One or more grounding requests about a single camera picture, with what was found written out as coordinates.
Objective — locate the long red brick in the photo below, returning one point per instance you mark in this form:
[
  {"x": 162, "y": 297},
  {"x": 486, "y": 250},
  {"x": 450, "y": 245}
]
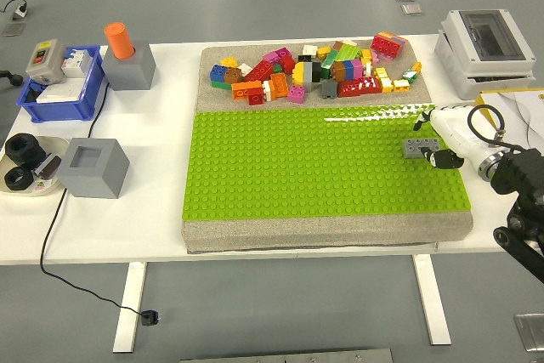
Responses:
[{"x": 258, "y": 71}]

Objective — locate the yellow and white brick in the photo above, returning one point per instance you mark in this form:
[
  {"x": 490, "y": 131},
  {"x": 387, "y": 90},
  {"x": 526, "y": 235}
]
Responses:
[{"x": 367, "y": 69}]

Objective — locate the grey-brown mat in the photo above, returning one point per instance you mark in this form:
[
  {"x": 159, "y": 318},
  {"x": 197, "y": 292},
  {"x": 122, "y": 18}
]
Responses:
[{"x": 297, "y": 233}]

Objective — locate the small brown device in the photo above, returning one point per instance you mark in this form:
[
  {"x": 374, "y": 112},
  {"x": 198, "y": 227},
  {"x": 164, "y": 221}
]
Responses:
[{"x": 50, "y": 166}]

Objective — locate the white tile brick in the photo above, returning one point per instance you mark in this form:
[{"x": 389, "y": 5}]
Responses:
[
  {"x": 349, "y": 41},
  {"x": 310, "y": 50}
]

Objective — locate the large black nut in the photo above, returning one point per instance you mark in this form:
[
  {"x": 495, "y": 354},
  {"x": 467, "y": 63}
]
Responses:
[{"x": 13, "y": 154}]

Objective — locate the flat green brick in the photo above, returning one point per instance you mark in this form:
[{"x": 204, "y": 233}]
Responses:
[{"x": 221, "y": 85}]

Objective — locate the small yellow brick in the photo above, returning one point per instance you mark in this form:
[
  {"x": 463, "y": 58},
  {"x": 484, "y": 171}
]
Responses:
[
  {"x": 366, "y": 55},
  {"x": 228, "y": 62},
  {"x": 381, "y": 73},
  {"x": 417, "y": 66},
  {"x": 387, "y": 85},
  {"x": 324, "y": 52},
  {"x": 401, "y": 85}
]

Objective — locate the blue square brick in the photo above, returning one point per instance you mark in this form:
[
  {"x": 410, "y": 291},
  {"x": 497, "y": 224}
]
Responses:
[{"x": 218, "y": 73}]

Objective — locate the light grey brick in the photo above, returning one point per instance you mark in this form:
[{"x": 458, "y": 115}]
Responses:
[{"x": 308, "y": 76}]

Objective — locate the grey floor plate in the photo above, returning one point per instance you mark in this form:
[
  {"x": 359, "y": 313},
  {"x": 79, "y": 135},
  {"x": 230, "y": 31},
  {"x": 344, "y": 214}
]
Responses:
[{"x": 13, "y": 29}]

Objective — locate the narrow blue brick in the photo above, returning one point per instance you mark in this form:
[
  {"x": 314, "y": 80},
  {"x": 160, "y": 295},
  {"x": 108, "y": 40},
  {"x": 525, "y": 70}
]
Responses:
[{"x": 348, "y": 69}]

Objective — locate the flat brown brick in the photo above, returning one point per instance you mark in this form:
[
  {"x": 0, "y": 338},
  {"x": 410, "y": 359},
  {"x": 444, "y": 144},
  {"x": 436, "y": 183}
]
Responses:
[{"x": 339, "y": 45}]

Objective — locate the long orange brick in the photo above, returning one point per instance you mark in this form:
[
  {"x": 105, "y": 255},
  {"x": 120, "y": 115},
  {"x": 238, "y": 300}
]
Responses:
[{"x": 244, "y": 91}]

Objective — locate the magenta square brick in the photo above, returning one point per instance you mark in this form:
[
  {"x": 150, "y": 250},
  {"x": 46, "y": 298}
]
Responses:
[{"x": 296, "y": 94}]

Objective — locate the small green white brick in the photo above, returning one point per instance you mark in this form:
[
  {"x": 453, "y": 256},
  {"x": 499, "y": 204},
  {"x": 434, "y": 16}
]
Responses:
[{"x": 410, "y": 75}]

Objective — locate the large red brick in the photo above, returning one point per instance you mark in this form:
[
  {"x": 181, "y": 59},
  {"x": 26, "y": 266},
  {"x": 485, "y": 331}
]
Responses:
[{"x": 384, "y": 45}]

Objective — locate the lime green brick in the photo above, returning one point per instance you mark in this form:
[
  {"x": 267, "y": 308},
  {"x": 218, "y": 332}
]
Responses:
[{"x": 346, "y": 53}]

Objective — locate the white electrical enclosure box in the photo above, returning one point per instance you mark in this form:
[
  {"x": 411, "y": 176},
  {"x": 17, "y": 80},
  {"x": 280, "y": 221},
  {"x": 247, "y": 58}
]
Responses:
[{"x": 484, "y": 65}]

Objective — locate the white tray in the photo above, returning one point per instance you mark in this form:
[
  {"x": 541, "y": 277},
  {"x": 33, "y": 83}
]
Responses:
[{"x": 47, "y": 188}]

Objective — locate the rounded yellow brick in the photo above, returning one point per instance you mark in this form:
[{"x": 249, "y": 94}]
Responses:
[{"x": 298, "y": 74}]

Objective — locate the blue plastic bin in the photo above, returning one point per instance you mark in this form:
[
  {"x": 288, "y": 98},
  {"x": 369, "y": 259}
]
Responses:
[{"x": 64, "y": 112}]

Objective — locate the orange cylinder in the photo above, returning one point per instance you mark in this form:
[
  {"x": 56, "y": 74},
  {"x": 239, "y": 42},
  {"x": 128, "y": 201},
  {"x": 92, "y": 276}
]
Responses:
[{"x": 119, "y": 40}]

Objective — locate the grey long building brick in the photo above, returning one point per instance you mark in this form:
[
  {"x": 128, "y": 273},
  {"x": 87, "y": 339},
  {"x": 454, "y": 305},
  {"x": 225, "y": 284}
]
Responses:
[{"x": 414, "y": 148}]

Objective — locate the white switch plate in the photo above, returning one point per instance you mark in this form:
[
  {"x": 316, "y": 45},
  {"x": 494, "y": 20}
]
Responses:
[{"x": 59, "y": 91}]

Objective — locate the white table leg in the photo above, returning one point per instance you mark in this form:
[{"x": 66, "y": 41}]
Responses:
[
  {"x": 433, "y": 299},
  {"x": 129, "y": 307}
]

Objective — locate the narrow pink brick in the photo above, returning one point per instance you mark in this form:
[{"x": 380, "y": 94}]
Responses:
[{"x": 358, "y": 68}]

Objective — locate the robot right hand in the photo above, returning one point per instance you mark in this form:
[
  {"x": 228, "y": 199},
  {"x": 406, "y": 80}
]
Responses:
[{"x": 455, "y": 129}]

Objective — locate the orange blue layered brick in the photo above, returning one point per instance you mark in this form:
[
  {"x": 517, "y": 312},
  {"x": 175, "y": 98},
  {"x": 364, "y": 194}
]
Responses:
[{"x": 401, "y": 42}]

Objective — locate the grey block holding cylinder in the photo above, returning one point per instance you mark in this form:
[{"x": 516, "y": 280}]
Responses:
[{"x": 132, "y": 72}]

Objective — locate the green studded baseplate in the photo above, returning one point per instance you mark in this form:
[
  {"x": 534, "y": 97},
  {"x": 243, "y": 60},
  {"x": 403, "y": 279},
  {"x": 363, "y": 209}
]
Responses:
[{"x": 297, "y": 167}]

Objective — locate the grey cube with square hole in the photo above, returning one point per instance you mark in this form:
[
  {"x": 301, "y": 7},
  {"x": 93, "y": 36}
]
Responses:
[{"x": 93, "y": 176}]

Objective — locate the small red brick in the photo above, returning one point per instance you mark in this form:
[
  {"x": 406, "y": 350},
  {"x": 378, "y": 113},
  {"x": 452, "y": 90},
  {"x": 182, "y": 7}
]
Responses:
[{"x": 256, "y": 100}]

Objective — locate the white circuit breaker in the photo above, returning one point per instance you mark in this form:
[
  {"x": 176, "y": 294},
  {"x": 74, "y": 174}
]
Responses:
[{"x": 77, "y": 63}]

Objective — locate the yellow cardboard box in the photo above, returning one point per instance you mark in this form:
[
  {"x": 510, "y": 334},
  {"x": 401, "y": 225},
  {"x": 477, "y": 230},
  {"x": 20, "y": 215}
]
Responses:
[{"x": 518, "y": 103}]

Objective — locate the small dark grey brick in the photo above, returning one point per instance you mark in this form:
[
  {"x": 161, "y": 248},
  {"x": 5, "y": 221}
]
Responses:
[{"x": 329, "y": 89}]

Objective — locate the narrow white brick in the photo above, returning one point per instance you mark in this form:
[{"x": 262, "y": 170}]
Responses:
[{"x": 268, "y": 91}]

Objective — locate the metal floor hatch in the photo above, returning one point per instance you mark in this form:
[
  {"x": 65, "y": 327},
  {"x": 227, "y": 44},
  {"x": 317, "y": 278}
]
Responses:
[{"x": 531, "y": 333}]

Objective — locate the grey switch box red button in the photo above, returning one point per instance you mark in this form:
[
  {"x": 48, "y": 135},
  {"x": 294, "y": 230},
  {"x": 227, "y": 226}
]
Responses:
[{"x": 44, "y": 61}]

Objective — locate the small black brick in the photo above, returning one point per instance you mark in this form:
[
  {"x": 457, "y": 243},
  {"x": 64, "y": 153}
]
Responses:
[{"x": 304, "y": 58}]

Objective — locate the small black nut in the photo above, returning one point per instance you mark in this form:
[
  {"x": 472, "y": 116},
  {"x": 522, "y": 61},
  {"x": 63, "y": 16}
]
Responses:
[{"x": 8, "y": 180}]

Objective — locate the white floor socket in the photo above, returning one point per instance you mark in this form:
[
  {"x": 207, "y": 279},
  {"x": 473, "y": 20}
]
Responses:
[{"x": 20, "y": 10}]

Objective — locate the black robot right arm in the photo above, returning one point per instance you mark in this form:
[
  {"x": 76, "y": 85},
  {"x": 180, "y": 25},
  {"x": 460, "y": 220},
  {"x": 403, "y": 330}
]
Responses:
[{"x": 518, "y": 171}]

